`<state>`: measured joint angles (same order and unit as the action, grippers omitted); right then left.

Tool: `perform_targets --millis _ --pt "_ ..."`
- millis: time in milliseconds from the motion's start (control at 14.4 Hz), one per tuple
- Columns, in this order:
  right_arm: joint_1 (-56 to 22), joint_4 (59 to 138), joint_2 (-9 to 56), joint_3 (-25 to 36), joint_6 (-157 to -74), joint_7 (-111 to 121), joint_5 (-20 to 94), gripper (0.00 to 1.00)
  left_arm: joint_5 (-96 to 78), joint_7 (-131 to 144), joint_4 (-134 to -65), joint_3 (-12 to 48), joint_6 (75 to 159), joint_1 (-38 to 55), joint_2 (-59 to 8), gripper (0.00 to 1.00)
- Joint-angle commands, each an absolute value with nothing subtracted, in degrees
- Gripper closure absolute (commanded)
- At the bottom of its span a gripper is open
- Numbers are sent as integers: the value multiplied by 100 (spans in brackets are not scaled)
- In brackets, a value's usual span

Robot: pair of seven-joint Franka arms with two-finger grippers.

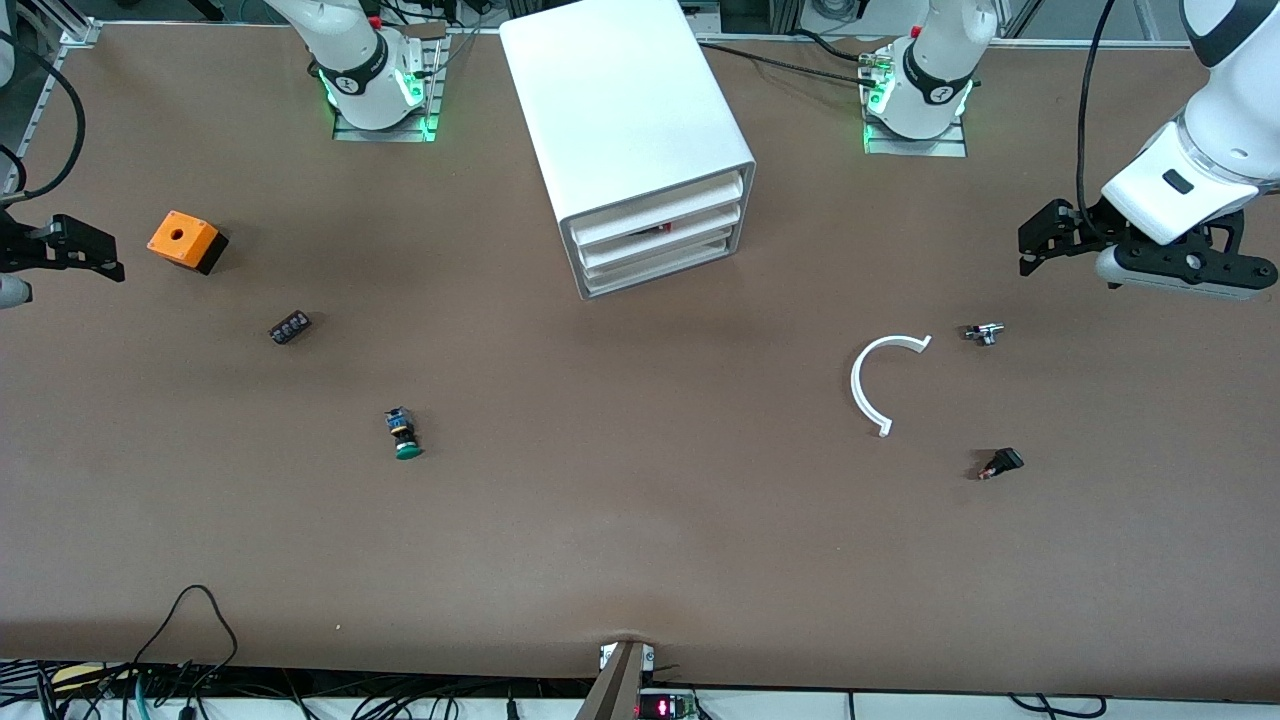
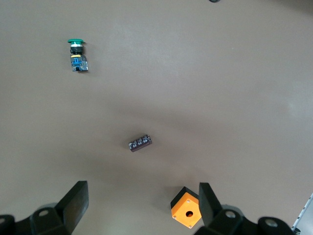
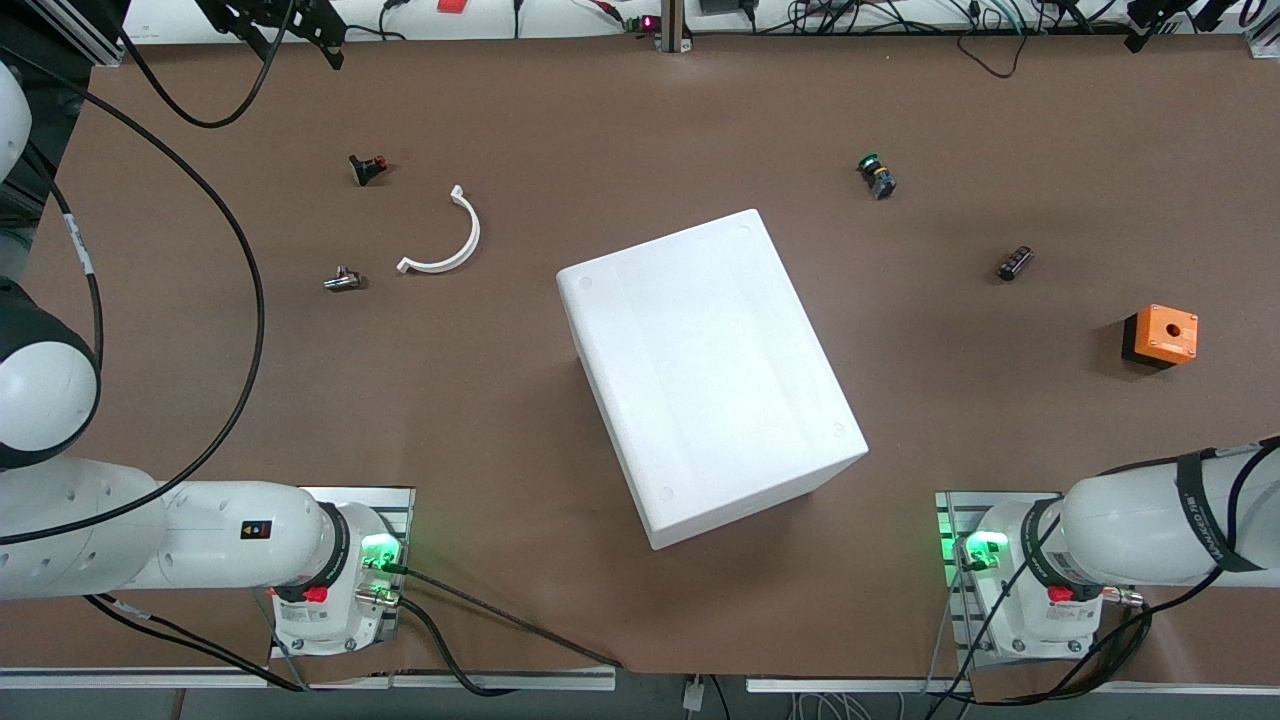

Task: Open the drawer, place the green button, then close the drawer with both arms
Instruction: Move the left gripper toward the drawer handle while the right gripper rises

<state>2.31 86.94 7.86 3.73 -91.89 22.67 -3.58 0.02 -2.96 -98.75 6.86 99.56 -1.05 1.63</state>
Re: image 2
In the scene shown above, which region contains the orange button enclosure box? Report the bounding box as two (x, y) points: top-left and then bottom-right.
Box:
(170, 186), (202, 230)

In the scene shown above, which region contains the green push button switch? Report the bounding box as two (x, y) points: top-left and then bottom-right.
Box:
(67, 38), (90, 73)

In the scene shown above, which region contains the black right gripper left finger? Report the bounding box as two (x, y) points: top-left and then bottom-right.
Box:
(29, 181), (89, 235)

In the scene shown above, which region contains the aluminium table frame rail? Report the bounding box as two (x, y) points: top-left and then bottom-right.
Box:
(291, 192), (313, 233)

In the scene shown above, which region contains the dark cylindrical capacitor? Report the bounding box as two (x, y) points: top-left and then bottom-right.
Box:
(128, 134), (153, 153)

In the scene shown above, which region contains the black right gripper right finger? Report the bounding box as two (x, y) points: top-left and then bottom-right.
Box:
(194, 182), (260, 235)

